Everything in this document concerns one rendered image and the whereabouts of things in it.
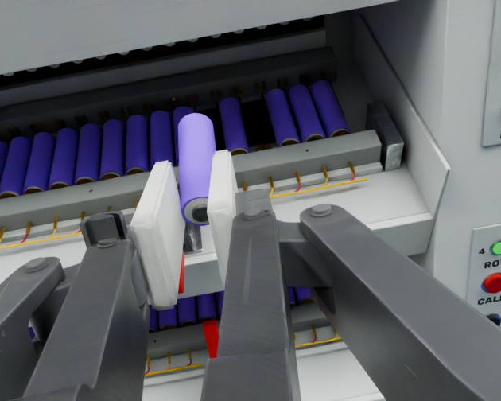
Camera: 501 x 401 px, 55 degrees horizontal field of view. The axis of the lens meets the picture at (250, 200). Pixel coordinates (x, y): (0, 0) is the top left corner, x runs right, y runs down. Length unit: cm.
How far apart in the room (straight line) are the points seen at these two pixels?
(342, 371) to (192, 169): 32
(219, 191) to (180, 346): 35
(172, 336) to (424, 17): 35
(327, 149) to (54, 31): 20
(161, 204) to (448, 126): 22
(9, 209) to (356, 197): 26
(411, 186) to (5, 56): 28
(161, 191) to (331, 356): 35
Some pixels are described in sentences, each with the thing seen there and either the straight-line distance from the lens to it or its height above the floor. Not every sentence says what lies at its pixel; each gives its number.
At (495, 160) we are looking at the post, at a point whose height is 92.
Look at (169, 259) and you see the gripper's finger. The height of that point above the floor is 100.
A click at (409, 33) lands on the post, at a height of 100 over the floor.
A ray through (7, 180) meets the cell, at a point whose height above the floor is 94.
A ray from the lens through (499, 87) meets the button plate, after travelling 33.
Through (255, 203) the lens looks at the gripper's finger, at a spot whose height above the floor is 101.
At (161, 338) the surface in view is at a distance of 50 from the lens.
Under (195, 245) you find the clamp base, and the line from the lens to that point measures 34.
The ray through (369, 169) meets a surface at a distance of 38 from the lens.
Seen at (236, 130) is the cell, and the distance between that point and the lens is 39.
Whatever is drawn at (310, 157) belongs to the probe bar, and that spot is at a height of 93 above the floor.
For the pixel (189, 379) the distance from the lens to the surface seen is 50.
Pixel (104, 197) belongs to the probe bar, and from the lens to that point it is 37.
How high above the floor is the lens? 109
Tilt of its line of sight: 31 degrees down
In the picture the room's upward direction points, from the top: 10 degrees counter-clockwise
